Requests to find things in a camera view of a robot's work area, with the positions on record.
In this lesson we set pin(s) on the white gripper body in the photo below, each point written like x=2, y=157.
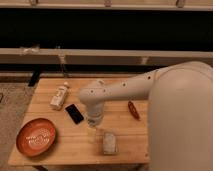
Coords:
x=94, y=115

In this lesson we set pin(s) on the white sponge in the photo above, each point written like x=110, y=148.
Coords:
x=109, y=144

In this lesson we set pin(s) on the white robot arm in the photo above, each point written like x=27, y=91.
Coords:
x=180, y=113

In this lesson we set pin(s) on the clear plastic cup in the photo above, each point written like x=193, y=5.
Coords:
x=94, y=133

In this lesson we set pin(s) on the black smartphone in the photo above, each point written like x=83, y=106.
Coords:
x=74, y=113

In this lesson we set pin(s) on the red chili pepper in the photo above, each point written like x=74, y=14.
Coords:
x=133, y=110

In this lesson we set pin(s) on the orange patterned bowl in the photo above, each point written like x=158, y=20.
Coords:
x=36, y=137

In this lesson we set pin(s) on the black table leg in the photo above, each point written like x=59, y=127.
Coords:
x=34, y=78

